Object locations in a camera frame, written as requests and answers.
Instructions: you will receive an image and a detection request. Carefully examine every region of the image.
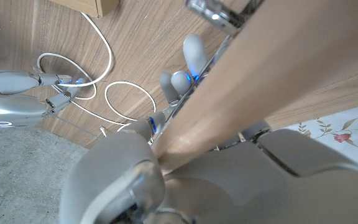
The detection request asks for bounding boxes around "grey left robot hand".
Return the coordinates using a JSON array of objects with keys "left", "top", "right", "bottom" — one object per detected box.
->
[{"left": 59, "top": 33, "right": 358, "bottom": 224}]

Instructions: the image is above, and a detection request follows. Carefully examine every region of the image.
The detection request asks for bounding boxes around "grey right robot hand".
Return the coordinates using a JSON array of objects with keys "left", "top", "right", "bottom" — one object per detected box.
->
[{"left": 0, "top": 70, "right": 83, "bottom": 128}]

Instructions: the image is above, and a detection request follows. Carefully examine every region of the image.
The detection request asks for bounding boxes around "white Ethernet cable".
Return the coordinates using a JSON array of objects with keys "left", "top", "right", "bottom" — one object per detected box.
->
[{"left": 35, "top": 12, "right": 158, "bottom": 147}]

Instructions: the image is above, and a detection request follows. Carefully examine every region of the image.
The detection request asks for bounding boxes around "wooden slat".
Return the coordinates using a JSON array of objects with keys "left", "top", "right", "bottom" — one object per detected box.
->
[{"left": 152, "top": 0, "right": 358, "bottom": 175}]

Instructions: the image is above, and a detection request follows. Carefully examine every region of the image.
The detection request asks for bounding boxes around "brown cardboard box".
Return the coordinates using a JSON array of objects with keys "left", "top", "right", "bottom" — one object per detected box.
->
[{"left": 48, "top": 0, "right": 121, "bottom": 18}]

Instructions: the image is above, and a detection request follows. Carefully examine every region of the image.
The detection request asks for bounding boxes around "floral backdrop cloth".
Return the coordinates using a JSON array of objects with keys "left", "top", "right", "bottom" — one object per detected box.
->
[{"left": 283, "top": 102, "right": 358, "bottom": 184}]

